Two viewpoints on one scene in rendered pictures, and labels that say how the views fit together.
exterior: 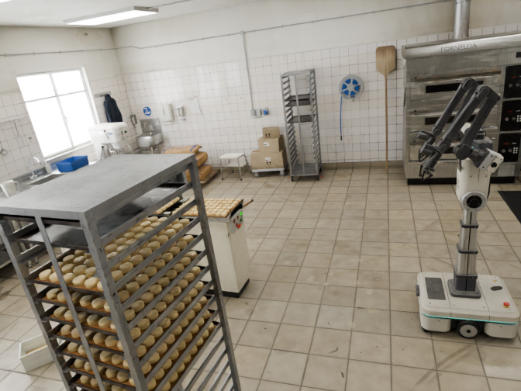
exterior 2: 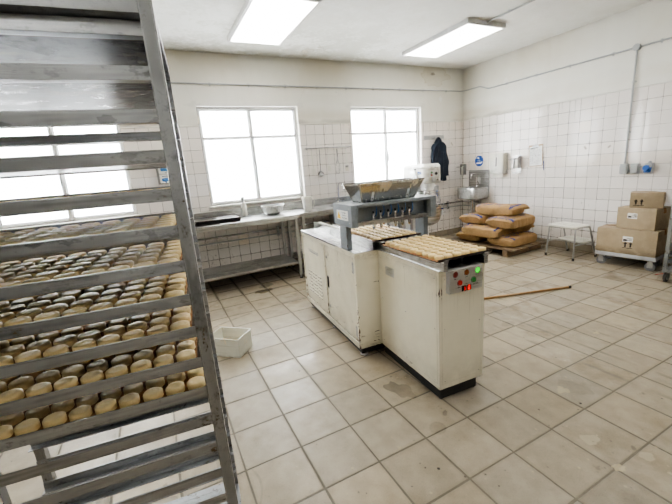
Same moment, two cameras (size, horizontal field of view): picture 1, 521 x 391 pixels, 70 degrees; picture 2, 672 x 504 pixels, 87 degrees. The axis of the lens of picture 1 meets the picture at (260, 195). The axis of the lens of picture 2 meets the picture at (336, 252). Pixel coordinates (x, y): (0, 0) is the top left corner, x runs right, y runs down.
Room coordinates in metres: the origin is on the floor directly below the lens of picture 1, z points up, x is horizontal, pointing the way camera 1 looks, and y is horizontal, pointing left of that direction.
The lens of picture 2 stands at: (1.28, -0.58, 1.45)
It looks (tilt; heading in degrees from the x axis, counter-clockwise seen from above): 13 degrees down; 44
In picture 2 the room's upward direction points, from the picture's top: 4 degrees counter-clockwise
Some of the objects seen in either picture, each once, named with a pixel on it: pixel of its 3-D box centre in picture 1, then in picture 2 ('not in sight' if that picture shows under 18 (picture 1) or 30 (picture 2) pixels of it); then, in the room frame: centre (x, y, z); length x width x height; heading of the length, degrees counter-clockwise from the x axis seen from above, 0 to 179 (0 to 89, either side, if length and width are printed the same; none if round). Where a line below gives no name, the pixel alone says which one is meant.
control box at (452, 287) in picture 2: (236, 221); (464, 278); (3.18, 0.25, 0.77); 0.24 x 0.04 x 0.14; 156
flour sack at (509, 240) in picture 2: (197, 172); (513, 238); (7.00, 1.16, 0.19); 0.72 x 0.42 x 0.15; 164
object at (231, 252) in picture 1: (208, 248); (426, 309); (3.33, 0.58, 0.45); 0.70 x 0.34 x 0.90; 66
